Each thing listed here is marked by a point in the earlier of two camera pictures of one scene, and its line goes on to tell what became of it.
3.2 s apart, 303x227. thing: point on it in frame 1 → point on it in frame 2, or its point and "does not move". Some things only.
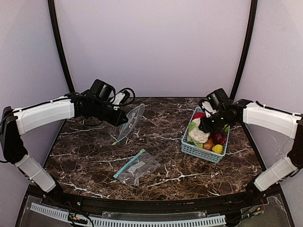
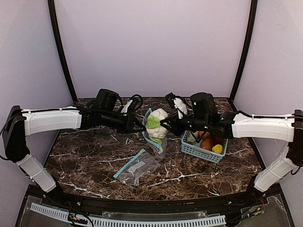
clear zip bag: x=142 y=164 does not move
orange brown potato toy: x=209 y=144 does not move
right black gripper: x=207 y=124 → x=176 y=125
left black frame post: x=59 y=48 does not move
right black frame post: x=253 y=8 does not move
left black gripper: x=114 y=116 → x=130 y=123
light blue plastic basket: x=199 y=151 does not move
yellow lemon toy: x=218 y=148 does not move
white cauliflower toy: x=196 y=135 → x=154 y=129
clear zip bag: x=133 y=117 → x=160 y=149
